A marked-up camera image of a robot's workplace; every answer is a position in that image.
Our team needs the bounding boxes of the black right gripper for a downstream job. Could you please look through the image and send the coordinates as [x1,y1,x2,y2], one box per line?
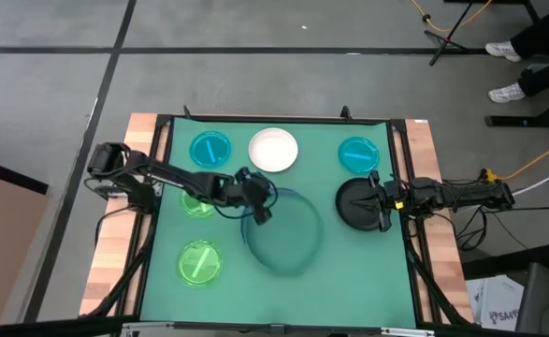
[347,170,404,233]

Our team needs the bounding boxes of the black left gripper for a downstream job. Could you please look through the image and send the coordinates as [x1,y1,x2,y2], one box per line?
[223,167,274,227]

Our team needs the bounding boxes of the black plastic plate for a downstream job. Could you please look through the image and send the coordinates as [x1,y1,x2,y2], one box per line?
[334,176,387,232]

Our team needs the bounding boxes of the clear blue plastic plate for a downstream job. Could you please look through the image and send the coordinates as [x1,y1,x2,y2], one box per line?
[188,130,232,169]
[338,136,381,176]

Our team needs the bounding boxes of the white plastic plate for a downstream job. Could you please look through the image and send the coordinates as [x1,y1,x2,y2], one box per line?
[248,126,299,173]

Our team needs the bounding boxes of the large blue plastic plate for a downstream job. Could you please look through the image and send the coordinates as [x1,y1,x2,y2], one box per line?
[239,186,325,277]

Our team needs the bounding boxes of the clear green plastic plate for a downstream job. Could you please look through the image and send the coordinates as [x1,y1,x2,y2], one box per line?
[176,240,224,286]
[180,186,217,219]

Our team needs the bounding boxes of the green table mat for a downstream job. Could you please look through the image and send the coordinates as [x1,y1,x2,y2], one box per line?
[138,116,418,329]

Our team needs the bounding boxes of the white printed cardboard box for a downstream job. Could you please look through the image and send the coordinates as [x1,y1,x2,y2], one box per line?
[465,274,526,332]

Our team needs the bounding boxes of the person's white shoe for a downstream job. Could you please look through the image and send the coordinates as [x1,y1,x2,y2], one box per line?
[487,82,527,104]
[484,40,523,63]

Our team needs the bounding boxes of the black tripod stand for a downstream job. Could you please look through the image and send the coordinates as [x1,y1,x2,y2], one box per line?
[423,0,476,66]

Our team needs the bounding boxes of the black floor stand bar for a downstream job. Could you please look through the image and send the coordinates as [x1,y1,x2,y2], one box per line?
[484,93,549,128]

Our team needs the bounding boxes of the grey chair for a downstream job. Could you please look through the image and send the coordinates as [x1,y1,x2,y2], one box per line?
[516,261,549,336]

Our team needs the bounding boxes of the person's leg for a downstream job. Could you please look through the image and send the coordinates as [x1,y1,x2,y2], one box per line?
[516,53,549,97]
[510,7,549,60]

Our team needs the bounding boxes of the brown board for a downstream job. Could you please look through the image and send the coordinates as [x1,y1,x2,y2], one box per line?
[0,156,50,329]

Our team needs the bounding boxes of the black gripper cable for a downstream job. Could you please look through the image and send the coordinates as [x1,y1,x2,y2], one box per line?
[210,184,280,221]

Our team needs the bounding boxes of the black table frame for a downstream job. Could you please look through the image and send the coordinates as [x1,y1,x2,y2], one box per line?
[79,105,474,337]

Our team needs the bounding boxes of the black cable bundle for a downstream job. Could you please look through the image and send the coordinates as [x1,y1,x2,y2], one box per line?
[441,205,527,252]

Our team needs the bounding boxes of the yellow cable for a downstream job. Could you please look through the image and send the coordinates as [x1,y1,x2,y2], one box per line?
[409,0,494,33]
[482,135,549,183]

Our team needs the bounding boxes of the white cable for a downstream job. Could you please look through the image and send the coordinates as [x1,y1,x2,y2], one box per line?
[512,168,549,197]

